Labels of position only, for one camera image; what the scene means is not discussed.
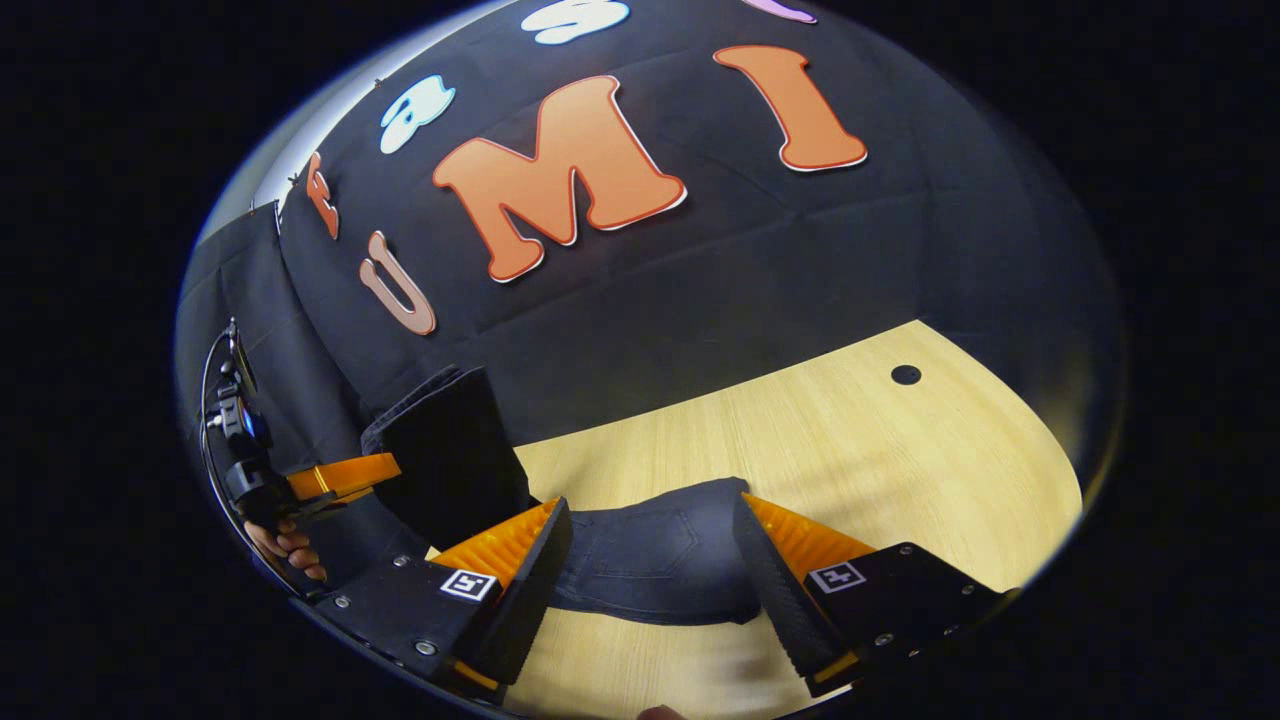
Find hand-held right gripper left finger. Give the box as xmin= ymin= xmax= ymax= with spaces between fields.
xmin=290 ymin=497 xmax=574 ymax=701

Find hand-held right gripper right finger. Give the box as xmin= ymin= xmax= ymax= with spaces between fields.
xmin=732 ymin=492 xmax=1006 ymax=699

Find dark grey jeans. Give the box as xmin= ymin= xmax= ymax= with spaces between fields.
xmin=320 ymin=365 xmax=766 ymax=627

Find black backdrop cloth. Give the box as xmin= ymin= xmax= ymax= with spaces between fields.
xmin=175 ymin=0 xmax=1126 ymax=521

